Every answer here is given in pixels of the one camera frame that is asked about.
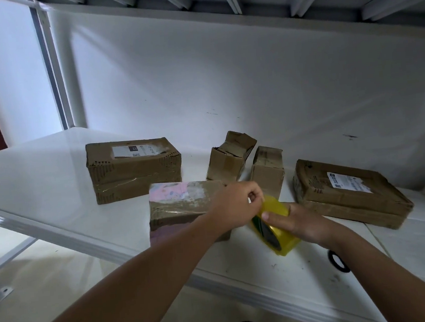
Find person's left hand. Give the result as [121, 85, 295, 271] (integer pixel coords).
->
[200, 179, 268, 233]

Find person's right forearm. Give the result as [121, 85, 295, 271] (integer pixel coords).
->
[330, 225, 425, 322]

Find corrugated cardboard box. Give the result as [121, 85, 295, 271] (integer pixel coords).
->
[202, 128, 262, 186]

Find pink carton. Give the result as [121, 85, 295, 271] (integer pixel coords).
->
[145, 175, 235, 248]

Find person's right hand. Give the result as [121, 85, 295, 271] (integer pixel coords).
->
[259, 197, 351, 257]

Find white metal shelf rack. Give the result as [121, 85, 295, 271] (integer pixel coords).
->
[0, 0, 425, 322]

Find yellow tape roll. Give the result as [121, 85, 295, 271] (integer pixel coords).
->
[247, 192, 305, 260]

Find long cardboard box white label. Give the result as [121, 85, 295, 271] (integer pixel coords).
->
[84, 134, 186, 207]

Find black handled scissors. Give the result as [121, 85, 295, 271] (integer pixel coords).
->
[326, 247, 352, 276]

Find small cardboard box red label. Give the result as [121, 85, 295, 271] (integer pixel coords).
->
[245, 143, 289, 203]

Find person's left forearm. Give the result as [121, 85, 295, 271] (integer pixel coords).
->
[0, 210, 231, 322]

